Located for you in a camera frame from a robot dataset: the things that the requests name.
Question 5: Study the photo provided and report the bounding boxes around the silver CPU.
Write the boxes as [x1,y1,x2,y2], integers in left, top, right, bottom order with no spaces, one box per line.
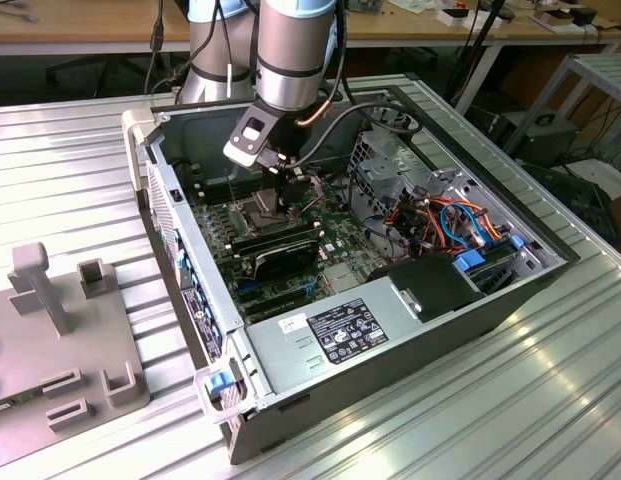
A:
[253,187,285,221]

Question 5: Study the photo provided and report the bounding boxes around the metal socket cover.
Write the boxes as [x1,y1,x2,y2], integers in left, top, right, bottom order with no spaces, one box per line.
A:
[288,169,327,219]

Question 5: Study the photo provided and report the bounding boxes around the CPU socket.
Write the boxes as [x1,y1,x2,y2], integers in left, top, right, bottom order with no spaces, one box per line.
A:
[233,197,291,236]

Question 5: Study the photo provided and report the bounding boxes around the black RAM slot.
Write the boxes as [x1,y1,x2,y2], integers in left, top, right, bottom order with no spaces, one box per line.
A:
[195,176,264,195]
[193,172,264,190]
[198,181,264,200]
[202,186,261,205]

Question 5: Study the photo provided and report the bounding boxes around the black RAM stick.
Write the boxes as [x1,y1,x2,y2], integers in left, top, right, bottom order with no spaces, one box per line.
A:
[223,219,325,250]
[229,228,322,257]

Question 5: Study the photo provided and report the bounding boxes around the silver drive cage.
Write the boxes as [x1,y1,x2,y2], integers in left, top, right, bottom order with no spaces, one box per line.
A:
[347,128,434,224]

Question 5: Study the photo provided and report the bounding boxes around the green motherboard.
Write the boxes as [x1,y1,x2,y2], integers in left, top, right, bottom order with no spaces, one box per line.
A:
[182,167,416,326]

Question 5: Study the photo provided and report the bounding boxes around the black graphics card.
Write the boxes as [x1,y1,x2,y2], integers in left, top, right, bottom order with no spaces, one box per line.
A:
[249,238,322,282]

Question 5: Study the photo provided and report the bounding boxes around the silver chipset heatsink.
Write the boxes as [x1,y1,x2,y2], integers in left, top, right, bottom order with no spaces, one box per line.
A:
[322,263,365,295]

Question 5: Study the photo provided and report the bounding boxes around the black expansion slot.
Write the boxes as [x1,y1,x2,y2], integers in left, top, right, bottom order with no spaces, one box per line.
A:
[237,285,305,310]
[243,295,312,324]

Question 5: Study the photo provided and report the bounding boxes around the black rating label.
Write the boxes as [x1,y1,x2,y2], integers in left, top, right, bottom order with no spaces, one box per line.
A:
[306,298,390,365]

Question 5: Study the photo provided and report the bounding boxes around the black plastic shroud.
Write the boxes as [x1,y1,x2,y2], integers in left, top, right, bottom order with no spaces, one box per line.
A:
[365,252,487,324]

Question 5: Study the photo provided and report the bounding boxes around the white box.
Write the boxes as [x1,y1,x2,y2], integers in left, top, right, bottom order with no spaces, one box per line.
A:
[436,5,505,30]

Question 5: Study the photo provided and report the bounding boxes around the blue disk carrier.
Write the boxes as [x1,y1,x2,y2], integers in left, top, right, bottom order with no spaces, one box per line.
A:
[452,251,487,275]

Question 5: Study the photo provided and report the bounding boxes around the silver power supply unit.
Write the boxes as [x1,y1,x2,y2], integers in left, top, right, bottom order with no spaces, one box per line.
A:
[243,277,427,402]

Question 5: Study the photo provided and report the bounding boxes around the open grey PC case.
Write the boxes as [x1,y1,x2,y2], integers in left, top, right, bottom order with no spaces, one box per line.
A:
[120,85,582,466]

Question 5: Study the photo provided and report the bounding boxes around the blue case latch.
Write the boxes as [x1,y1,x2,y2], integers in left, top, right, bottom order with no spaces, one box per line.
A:
[203,369,241,397]

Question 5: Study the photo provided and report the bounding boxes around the black equipment box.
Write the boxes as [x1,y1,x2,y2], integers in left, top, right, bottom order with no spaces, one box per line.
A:
[497,110,580,170]

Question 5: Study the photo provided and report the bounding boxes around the long wooden desk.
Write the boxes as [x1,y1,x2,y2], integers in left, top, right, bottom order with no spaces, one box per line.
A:
[0,0,621,109]

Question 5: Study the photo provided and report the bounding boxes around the grey parts rack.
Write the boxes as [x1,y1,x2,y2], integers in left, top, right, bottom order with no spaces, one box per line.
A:
[0,241,152,459]

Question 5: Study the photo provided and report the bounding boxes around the green RAM stick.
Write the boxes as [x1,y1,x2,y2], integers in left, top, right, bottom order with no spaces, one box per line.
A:
[0,387,47,417]

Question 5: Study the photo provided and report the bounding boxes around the copper coloured cable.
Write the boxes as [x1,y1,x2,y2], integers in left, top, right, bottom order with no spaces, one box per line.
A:
[294,98,332,130]

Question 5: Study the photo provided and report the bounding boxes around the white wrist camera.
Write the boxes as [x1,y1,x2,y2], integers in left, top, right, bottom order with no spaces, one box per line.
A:
[222,102,284,167]

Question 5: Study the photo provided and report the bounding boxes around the black wire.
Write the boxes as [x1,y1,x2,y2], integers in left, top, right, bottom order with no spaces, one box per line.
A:
[345,169,417,259]

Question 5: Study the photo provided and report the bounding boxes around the black camera cable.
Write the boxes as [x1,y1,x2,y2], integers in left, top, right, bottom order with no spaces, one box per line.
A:
[277,0,425,170]

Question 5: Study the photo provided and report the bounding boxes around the orange power wire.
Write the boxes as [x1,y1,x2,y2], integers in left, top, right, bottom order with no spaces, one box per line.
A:
[383,195,461,252]

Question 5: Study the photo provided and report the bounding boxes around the blue data wire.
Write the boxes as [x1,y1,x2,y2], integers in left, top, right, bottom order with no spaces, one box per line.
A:
[438,202,474,251]
[458,198,492,247]

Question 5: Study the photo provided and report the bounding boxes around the cable with inline connector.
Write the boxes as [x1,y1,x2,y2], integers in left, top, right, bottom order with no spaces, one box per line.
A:
[143,0,166,96]

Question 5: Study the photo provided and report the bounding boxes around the aluminium frame table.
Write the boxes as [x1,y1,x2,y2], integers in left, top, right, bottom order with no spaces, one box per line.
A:
[503,52,621,157]

